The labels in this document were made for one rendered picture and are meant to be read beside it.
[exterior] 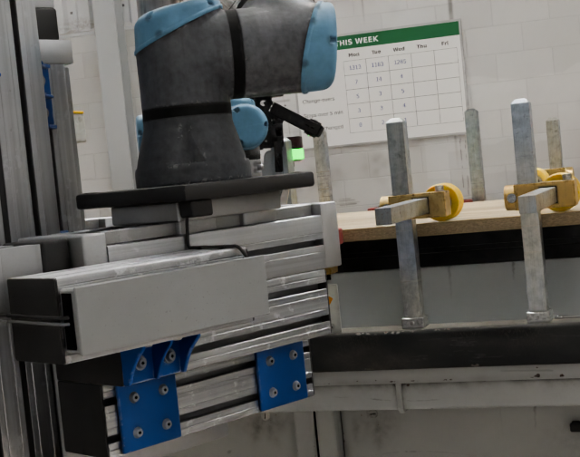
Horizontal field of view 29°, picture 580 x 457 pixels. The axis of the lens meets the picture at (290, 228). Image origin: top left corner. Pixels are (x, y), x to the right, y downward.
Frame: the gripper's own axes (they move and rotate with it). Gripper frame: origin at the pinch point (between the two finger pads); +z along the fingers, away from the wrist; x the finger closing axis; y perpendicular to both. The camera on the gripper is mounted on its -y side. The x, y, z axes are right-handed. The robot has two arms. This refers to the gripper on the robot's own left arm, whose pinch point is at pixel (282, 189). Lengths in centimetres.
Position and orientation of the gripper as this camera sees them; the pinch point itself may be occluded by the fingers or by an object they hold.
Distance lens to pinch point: 229.5
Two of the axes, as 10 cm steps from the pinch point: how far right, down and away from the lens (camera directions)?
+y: -10.0, 0.6, -0.1
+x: 0.2, 0.6, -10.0
